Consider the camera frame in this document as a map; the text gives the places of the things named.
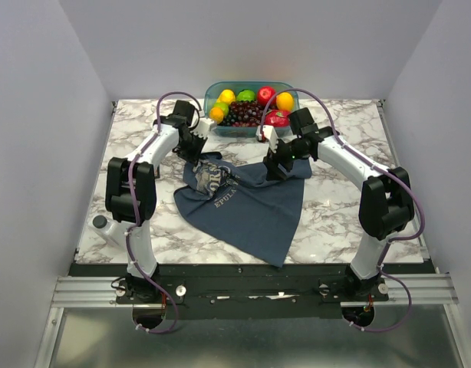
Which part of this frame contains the white bottle with black cap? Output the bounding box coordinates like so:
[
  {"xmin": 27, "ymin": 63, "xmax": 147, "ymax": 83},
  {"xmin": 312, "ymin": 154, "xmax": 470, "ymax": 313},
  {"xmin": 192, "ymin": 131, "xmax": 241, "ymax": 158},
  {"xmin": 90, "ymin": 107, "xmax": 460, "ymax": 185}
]
[{"xmin": 88, "ymin": 215, "xmax": 128, "ymax": 249}]

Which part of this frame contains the teal plastic fruit container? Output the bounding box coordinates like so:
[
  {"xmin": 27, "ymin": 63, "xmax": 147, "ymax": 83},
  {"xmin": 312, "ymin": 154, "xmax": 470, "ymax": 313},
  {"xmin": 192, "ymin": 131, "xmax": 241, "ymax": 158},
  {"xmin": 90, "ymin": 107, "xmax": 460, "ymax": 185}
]
[{"xmin": 204, "ymin": 81, "xmax": 300, "ymax": 138}]

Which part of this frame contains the blue printed tank top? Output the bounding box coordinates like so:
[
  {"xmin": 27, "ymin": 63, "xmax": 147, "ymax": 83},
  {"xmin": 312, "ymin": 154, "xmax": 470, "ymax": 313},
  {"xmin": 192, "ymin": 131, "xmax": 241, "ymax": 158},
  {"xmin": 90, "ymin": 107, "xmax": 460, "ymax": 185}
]
[{"xmin": 173, "ymin": 152, "xmax": 311, "ymax": 268}]

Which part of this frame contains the red pomegranate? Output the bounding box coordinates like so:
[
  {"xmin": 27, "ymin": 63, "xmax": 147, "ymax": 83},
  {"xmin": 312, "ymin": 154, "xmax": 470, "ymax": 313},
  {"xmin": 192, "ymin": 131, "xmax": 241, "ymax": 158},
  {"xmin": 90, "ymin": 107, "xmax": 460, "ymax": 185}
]
[{"xmin": 264, "ymin": 110, "xmax": 290, "ymax": 128}]

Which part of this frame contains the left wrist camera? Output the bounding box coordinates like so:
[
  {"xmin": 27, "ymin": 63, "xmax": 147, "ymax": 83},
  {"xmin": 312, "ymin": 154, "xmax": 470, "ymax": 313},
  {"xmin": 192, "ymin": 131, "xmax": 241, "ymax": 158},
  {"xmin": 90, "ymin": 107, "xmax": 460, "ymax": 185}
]
[{"xmin": 193, "ymin": 117, "xmax": 217, "ymax": 139}]

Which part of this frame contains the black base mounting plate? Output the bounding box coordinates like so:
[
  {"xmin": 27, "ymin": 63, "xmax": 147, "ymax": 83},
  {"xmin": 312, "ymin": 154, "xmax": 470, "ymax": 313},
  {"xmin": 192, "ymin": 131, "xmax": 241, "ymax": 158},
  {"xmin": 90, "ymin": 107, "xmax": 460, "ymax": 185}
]
[{"xmin": 67, "ymin": 262, "xmax": 438, "ymax": 327}]

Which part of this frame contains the red apple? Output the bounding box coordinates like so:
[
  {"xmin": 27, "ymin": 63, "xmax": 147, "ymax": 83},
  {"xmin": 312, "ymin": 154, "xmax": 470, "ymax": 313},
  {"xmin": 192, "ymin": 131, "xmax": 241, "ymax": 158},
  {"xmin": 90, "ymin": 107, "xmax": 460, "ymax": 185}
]
[{"xmin": 256, "ymin": 86, "xmax": 276, "ymax": 107}]

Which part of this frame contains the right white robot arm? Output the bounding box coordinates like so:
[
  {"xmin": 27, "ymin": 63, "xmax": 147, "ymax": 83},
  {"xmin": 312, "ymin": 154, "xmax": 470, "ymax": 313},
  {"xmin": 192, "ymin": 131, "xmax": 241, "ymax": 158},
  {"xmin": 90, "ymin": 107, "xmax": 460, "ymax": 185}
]
[{"xmin": 257, "ymin": 108, "xmax": 414, "ymax": 301}]

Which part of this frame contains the aluminium rail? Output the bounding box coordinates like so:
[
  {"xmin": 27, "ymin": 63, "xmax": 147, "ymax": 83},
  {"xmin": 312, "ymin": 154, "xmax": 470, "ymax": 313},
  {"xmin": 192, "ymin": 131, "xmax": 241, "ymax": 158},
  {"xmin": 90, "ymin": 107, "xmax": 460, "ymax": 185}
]
[{"xmin": 51, "ymin": 274, "xmax": 459, "ymax": 309}]

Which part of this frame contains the light green fruit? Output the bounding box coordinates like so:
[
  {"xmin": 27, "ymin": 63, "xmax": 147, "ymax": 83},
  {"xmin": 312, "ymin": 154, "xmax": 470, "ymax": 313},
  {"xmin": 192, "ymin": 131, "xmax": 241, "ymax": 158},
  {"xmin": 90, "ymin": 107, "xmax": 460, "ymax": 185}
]
[{"xmin": 213, "ymin": 102, "xmax": 229, "ymax": 116}]

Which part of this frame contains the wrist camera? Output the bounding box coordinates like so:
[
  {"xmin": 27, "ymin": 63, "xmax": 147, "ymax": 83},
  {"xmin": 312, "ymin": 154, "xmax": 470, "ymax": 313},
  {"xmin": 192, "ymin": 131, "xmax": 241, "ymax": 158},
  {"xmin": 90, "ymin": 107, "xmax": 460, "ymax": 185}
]
[
  {"xmin": 193, "ymin": 117, "xmax": 217, "ymax": 139},
  {"xmin": 255, "ymin": 125, "xmax": 278, "ymax": 153}
]

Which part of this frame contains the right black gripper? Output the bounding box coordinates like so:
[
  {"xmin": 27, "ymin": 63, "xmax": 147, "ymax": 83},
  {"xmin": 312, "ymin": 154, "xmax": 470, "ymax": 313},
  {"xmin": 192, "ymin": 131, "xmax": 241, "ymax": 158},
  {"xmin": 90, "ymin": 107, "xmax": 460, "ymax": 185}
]
[{"xmin": 262, "ymin": 134, "xmax": 308, "ymax": 182}]

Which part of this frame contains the yellow lemon right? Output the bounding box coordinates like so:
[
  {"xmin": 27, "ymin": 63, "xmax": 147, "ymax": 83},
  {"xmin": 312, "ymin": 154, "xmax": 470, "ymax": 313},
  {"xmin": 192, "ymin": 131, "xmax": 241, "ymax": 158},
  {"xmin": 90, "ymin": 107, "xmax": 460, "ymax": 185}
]
[{"xmin": 276, "ymin": 92, "xmax": 294, "ymax": 112}]

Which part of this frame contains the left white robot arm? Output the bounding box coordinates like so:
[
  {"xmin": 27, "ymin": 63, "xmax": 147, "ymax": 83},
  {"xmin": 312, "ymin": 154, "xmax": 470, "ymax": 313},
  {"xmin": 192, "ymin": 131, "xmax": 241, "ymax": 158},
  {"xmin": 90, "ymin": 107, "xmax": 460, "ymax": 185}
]
[{"xmin": 91, "ymin": 100, "xmax": 216, "ymax": 303}]

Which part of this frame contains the orange fruit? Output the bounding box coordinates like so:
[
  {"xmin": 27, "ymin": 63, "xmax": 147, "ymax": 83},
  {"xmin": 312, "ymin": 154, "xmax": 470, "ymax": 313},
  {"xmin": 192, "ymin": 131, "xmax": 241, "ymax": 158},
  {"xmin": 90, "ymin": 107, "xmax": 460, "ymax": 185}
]
[{"xmin": 209, "ymin": 107, "xmax": 225, "ymax": 124}]

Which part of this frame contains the yellow lemon left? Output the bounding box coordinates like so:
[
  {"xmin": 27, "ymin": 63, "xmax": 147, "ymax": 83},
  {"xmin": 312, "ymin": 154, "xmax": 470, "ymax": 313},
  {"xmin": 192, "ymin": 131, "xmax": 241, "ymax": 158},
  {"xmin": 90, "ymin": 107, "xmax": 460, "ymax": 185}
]
[{"xmin": 218, "ymin": 89, "xmax": 236, "ymax": 105}]

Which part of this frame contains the green lime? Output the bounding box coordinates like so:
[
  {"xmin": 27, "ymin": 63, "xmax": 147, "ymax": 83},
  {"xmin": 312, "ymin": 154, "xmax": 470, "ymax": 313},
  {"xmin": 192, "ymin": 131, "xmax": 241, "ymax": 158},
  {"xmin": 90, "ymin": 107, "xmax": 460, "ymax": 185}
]
[{"xmin": 236, "ymin": 90, "xmax": 257, "ymax": 103}]

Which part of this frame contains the dark grape bunch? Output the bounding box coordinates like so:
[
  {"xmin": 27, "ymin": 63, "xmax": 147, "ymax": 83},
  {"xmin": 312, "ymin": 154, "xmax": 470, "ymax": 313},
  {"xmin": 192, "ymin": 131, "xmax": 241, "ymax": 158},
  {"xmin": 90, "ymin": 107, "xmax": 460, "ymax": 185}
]
[{"xmin": 219, "ymin": 101, "xmax": 263, "ymax": 127}]

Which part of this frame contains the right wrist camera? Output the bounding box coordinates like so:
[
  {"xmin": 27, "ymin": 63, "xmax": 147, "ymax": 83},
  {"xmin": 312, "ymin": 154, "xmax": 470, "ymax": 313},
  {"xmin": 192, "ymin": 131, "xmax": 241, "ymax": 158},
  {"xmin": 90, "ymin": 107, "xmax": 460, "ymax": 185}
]
[{"xmin": 255, "ymin": 125, "xmax": 278, "ymax": 153}]

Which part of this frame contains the yellow lemon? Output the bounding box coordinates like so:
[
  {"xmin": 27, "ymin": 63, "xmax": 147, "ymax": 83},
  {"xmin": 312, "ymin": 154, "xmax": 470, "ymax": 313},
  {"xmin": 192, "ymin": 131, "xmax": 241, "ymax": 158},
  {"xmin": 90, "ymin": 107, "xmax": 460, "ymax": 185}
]
[
  {"xmin": 276, "ymin": 92, "xmax": 294, "ymax": 112},
  {"xmin": 218, "ymin": 89, "xmax": 236, "ymax": 105}
]

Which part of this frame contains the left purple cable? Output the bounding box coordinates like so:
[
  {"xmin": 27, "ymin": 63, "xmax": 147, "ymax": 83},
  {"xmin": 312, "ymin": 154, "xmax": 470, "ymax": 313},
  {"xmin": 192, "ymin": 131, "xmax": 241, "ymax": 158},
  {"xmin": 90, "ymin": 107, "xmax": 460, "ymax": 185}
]
[{"xmin": 124, "ymin": 90, "xmax": 204, "ymax": 335}]

